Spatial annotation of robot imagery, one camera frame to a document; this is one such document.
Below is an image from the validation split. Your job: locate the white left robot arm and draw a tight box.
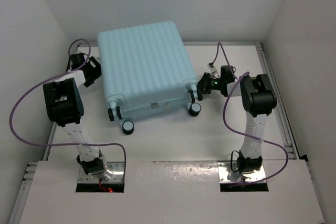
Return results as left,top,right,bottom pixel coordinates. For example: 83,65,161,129
43,52,106,177

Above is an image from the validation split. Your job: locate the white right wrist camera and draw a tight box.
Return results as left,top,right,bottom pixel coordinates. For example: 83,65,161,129
207,63,220,79

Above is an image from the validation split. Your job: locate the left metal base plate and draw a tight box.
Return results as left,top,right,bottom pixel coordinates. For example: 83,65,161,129
77,162,124,184

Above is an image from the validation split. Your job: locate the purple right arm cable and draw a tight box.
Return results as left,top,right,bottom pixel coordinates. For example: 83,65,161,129
208,41,289,184

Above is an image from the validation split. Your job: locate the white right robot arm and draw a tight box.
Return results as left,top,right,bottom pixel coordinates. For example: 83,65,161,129
197,66,277,174

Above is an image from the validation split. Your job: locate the metal base plate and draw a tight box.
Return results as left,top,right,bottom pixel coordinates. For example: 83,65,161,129
217,161,266,184
77,162,124,184

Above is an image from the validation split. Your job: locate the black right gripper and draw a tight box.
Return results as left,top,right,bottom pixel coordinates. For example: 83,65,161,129
189,73,224,95

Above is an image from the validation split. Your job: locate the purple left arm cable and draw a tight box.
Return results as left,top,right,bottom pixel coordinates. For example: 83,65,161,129
9,39,126,180

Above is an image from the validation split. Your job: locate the light blue suitcase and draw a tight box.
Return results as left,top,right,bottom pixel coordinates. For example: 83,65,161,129
97,21,203,135

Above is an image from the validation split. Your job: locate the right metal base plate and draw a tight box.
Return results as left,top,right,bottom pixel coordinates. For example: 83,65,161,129
217,161,266,184

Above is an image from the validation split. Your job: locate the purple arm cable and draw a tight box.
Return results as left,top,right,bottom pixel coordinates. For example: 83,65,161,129
208,41,289,184
9,39,126,180

